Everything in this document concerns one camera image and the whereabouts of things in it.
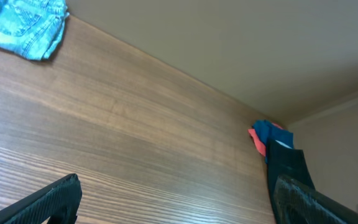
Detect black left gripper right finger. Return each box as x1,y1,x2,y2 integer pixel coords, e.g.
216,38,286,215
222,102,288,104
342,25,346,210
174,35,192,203
273,175,358,224

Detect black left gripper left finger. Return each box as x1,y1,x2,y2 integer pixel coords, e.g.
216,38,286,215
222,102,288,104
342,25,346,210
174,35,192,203
0,174,82,224

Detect light blue denim shorts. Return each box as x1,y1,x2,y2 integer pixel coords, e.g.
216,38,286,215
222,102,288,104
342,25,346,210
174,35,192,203
0,0,70,61

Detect black garment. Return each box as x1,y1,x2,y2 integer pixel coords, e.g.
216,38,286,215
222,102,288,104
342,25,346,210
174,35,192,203
266,139,315,216

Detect blue garment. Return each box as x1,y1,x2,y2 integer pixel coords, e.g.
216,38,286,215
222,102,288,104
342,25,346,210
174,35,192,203
248,120,294,164

